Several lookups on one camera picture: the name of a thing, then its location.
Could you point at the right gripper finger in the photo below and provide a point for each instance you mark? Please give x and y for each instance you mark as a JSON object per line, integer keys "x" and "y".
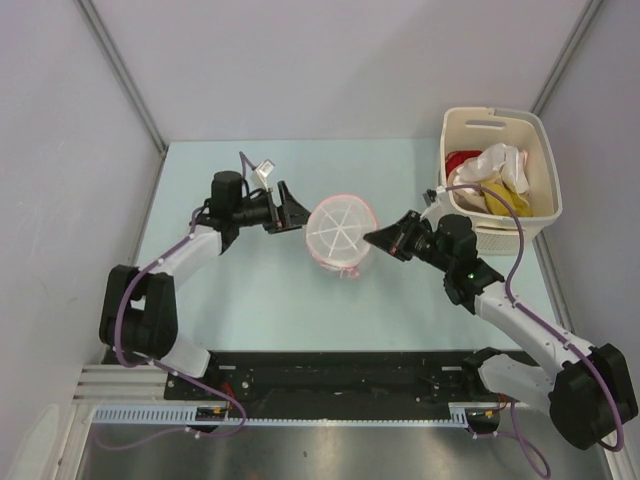
{"x": 389, "y": 240}
{"x": 411, "y": 218}

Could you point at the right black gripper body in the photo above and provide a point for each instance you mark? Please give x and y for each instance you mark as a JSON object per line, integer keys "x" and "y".
{"x": 422, "y": 243}

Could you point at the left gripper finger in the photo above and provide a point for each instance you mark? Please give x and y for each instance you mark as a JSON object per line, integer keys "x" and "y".
{"x": 289, "y": 205}
{"x": 288, "y": 220}

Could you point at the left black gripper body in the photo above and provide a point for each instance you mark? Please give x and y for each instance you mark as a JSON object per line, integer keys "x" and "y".
{"x": 258, "y": 212}

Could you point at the white mesh laundry bag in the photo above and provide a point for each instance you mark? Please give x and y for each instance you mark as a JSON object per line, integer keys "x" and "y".
{"x": 335, "y": 231}

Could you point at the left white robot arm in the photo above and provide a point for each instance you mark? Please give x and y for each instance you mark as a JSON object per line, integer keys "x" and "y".
{"x": 139, "y": 319}

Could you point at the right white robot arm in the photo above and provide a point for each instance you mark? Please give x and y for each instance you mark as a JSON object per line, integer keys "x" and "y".
{"x": 586, "y": 390}

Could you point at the cream plastic laundry basket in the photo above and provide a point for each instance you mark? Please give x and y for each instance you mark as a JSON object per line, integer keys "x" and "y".
{"x": 478, "y": 128}

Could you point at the red garment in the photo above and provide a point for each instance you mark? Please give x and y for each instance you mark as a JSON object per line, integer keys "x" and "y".
{"x": 456, "y": 158}

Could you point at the white crumpled garment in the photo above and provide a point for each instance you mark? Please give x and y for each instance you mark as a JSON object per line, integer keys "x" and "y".
{"x": 499, "y": 163}

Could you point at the yellow garment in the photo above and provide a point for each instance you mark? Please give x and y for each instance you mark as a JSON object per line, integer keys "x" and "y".
{"x": 500, "y": 200}

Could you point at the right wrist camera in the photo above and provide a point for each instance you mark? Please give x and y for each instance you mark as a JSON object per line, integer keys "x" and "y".
{"x": 437, "y": 204}

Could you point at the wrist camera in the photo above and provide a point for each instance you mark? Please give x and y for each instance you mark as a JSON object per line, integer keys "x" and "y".
{"x": 437, "y": 204}
{"x": 261, "y": 173}

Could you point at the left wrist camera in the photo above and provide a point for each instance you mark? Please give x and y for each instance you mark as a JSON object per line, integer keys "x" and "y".
{"x": 261, "y": 173}

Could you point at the aluminium frame rail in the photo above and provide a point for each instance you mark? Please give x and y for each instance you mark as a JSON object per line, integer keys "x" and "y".
{"x": 114, "y": 384}

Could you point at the white slotted cable duct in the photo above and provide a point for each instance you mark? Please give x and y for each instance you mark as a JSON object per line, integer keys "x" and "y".
{"x": 192, "y": 416}

